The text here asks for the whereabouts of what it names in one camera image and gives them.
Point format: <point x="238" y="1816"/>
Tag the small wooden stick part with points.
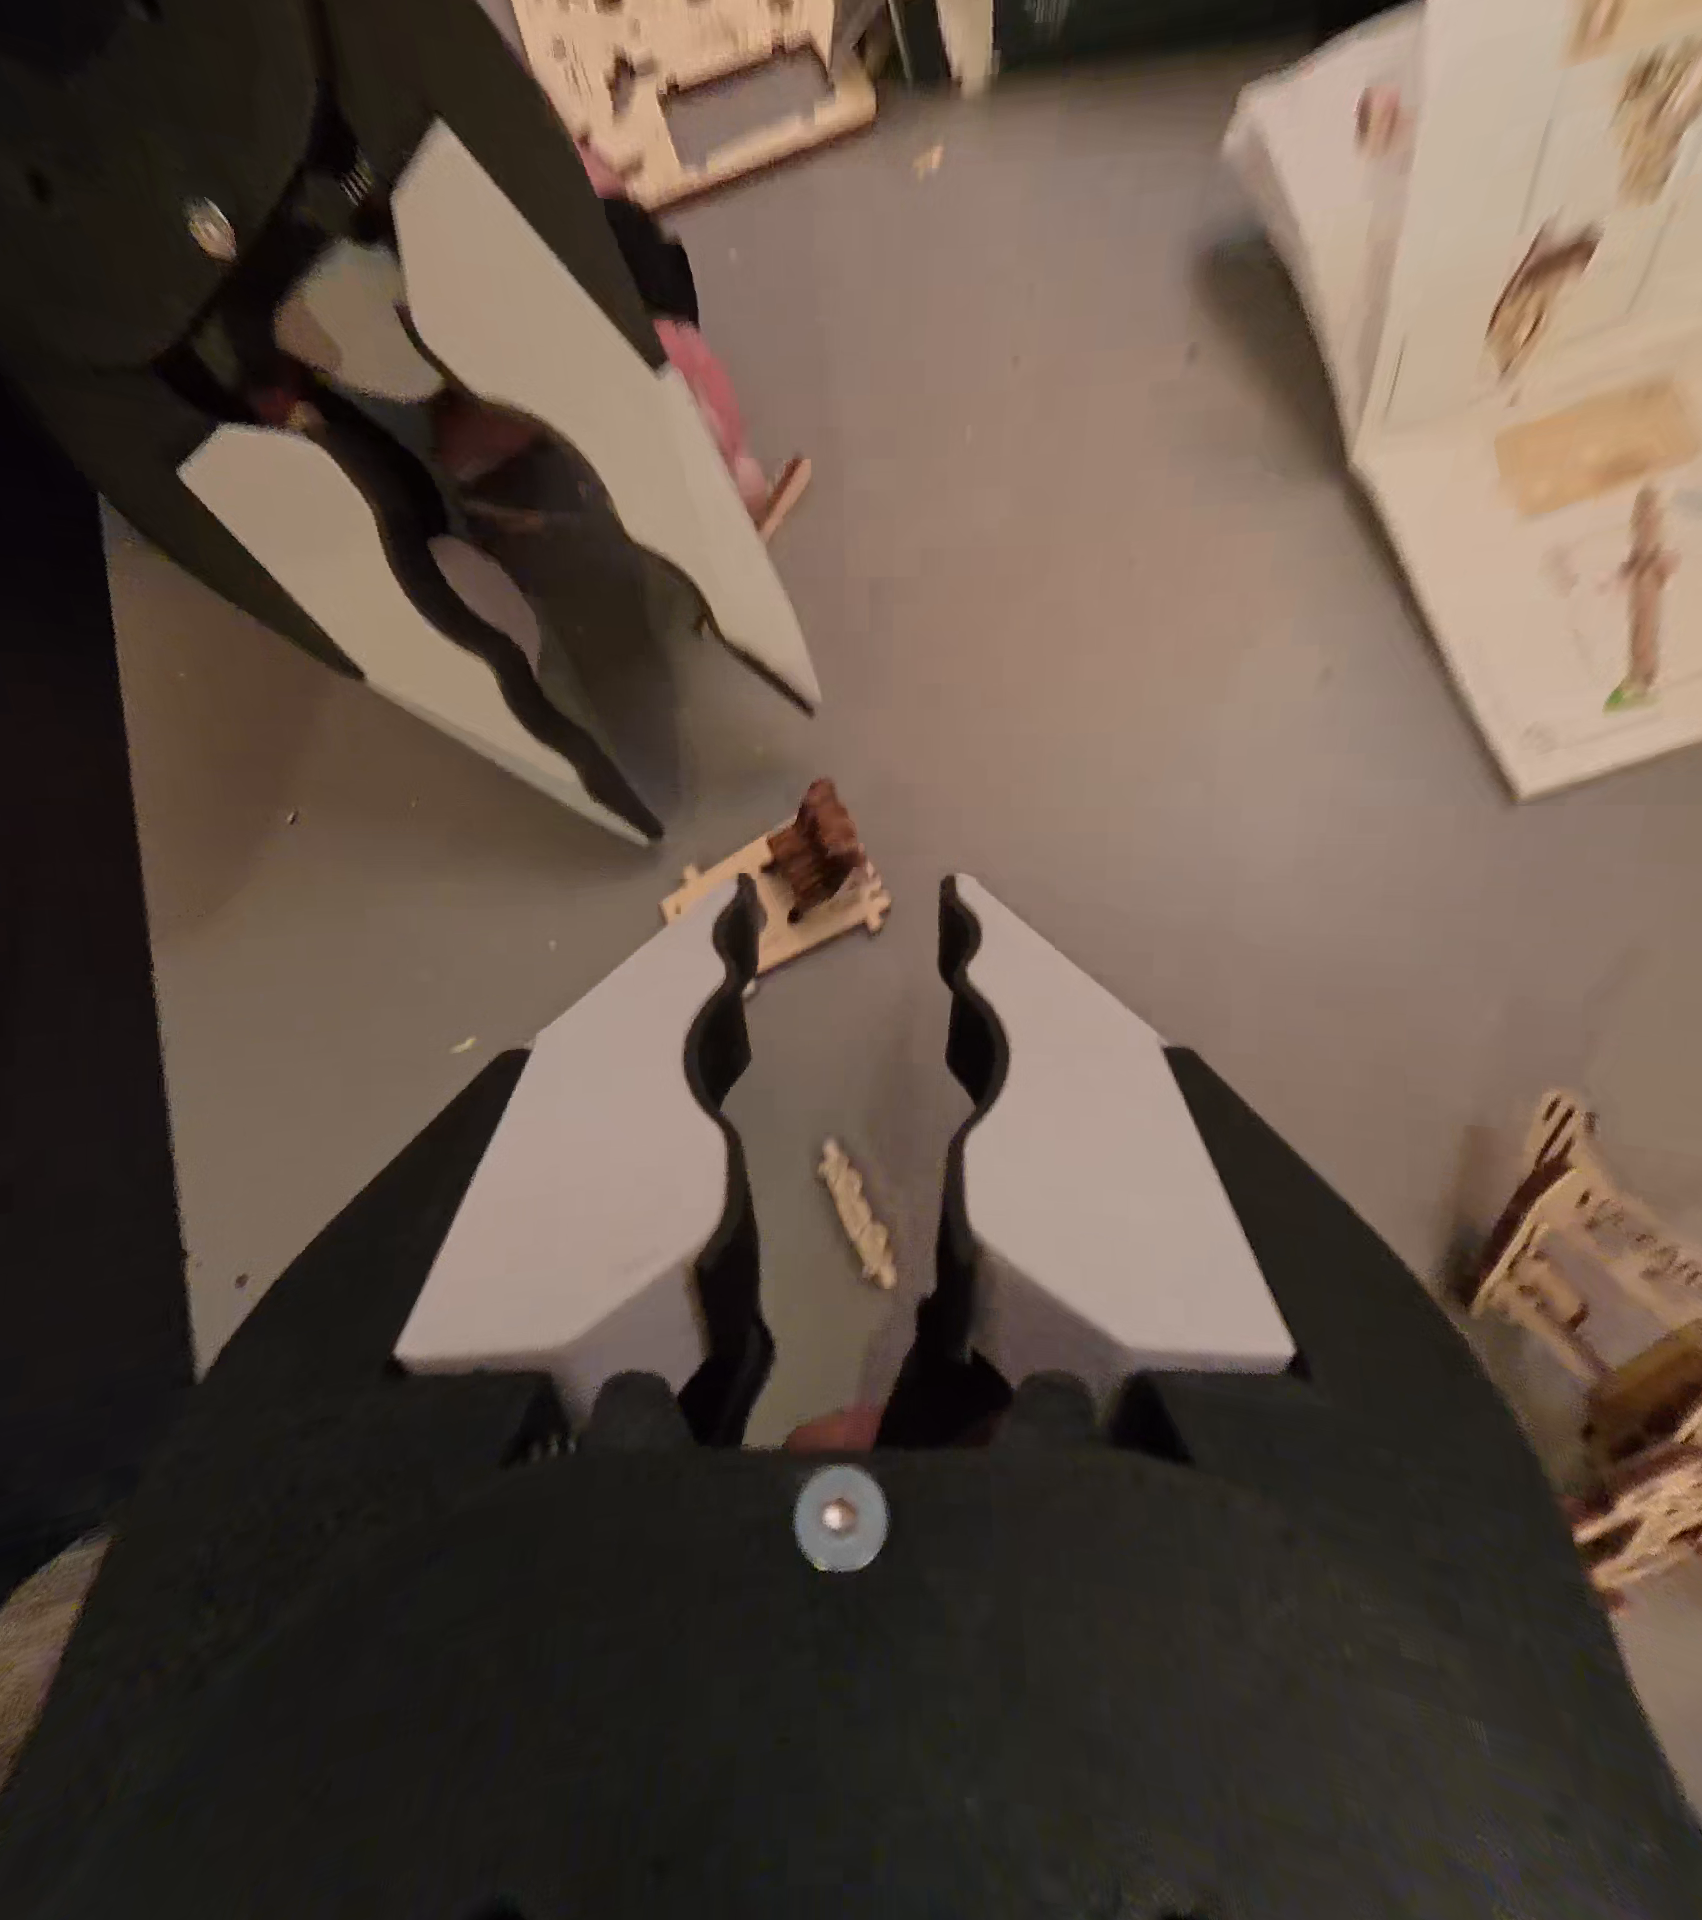
<point x="784" y="494"/>

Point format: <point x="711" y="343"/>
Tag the wooden model plate assembly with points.
<point x="814" y="872"/>

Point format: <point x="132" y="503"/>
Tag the pink object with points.
<point x="712" y="404"/>

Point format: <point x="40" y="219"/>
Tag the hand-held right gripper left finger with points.
<point x="581" y="1200"/>

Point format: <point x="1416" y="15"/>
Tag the engraved wooden strip part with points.
<point x="858" y="1214"/>

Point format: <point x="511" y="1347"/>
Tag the laser-cut wooden parts sheet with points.
<point x="567" y="44"/>

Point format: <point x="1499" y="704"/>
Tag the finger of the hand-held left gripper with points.
<point x="326" y="555"/>
<point x="551" y="330"/>

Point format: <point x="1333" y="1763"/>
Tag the wooden model frame assembly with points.
<point x="1617" y="1274"/>

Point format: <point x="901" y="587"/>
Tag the white instruction booklet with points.
<point x="1586" y="601"/>

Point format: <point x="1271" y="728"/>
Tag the person's dark clothing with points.
<point x="10" y="1051"/>

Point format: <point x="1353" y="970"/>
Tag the dark box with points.
<point x="1166" y="23"/>

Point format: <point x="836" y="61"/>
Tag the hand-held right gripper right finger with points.
<point x="1107" y="1214"/>

